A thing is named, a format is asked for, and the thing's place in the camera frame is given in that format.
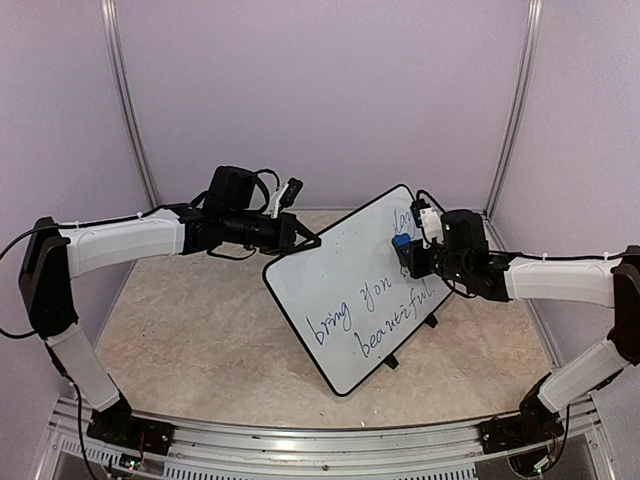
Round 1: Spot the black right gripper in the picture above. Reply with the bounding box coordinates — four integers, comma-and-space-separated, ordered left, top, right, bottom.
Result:
397, 239, 469, 285

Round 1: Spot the blue whiteboard eraser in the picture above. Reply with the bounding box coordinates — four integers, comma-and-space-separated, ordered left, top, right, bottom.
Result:
391, 233, 412, 256

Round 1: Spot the white whiteboard black frame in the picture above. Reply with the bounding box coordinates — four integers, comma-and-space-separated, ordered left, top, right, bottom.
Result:
262, 184, 451, 397

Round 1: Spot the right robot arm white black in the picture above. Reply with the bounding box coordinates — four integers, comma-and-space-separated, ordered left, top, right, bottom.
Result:
391, 206, 639, 444

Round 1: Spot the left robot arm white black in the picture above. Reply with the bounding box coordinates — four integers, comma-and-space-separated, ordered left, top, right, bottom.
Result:
18, 166, 321, 445

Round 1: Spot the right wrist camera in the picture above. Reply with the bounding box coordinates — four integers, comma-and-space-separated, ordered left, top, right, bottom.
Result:
410, 189, 445, 248

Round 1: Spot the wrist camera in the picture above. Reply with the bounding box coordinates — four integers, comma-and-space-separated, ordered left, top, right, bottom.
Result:
410, 189, 445, 248
265, 177, 304, 219

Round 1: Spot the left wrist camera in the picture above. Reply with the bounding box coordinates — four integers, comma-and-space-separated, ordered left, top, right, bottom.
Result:
265, 177, 304, 219

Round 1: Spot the right aluminium frame post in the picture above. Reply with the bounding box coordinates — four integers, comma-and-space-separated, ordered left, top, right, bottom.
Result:
483, 0, 544, 222

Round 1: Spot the aluminium frame post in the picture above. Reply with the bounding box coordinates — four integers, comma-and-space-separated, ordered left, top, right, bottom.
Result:
483, 0, 544, 222
99, 0, 161, 207

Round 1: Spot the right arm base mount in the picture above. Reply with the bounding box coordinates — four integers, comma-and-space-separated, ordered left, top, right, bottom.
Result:
477, 379, 565, 454

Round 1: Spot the aluminium front rail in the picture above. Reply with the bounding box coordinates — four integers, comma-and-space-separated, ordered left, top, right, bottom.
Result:
33, 399, 619, 479

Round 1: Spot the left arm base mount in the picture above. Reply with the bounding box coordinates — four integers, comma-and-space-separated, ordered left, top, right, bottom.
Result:
87, 395, 175, 456

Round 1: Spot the left aluminium frame post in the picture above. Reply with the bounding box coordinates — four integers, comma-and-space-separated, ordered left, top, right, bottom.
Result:
99, 0, 161, 207

